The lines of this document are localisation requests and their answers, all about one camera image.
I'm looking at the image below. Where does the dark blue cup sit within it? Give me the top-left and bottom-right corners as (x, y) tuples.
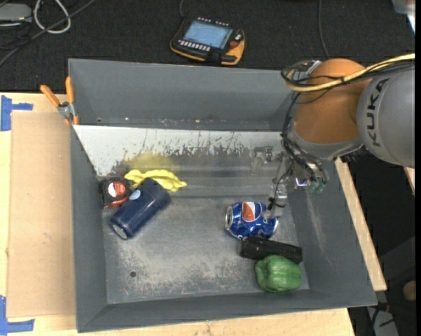
(109, 178), (172, 241)

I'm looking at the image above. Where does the yellow crumpled cloth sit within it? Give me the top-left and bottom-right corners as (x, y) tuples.
(123, 168), (188, 193)

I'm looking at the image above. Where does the green toy bell pepper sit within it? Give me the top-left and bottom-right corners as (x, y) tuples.
(254, 254), (303, 293)

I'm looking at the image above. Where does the grey metal bin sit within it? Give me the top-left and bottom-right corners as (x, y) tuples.
(67, 58), (378, 333)

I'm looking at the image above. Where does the crushed blue soda can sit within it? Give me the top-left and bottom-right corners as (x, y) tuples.
(224, 201), (280, 242)

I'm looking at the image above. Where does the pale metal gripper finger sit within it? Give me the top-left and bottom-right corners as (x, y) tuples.
(275, 181), (289, 209)
(266, 197), (282, 223)

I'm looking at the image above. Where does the brown cardboard board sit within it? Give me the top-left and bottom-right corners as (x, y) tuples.
(6, 110), (78, 319)

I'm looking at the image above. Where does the red and black tape measure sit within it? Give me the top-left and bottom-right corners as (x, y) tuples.
(99, 177), (133, 210)

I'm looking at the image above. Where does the black flat block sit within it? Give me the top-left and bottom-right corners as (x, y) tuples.
(240, 235), (303, 265)

